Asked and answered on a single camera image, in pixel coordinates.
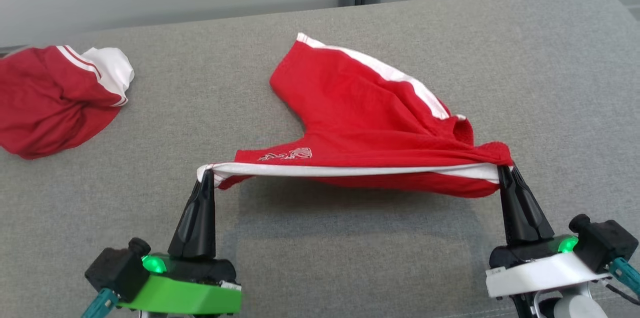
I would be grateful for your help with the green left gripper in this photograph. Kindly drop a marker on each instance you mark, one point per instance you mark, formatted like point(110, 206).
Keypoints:
point(190, 295)

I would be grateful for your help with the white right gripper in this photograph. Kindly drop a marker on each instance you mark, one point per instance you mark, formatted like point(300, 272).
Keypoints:
point(535, 273)

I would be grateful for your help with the red shorts white stripes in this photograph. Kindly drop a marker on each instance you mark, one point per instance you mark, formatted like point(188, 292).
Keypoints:
point(360, 107)

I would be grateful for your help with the red t-shirt white sleeves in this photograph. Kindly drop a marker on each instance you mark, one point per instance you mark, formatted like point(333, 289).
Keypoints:
point(50, 102)

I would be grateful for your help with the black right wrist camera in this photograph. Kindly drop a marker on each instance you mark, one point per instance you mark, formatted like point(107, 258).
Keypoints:
point(605, 240)

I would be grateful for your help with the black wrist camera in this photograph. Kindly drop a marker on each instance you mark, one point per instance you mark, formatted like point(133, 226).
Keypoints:
point(117, 270)
point(605, 240)

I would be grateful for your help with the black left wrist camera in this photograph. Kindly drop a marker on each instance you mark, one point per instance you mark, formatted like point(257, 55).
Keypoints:
point(117, 270)

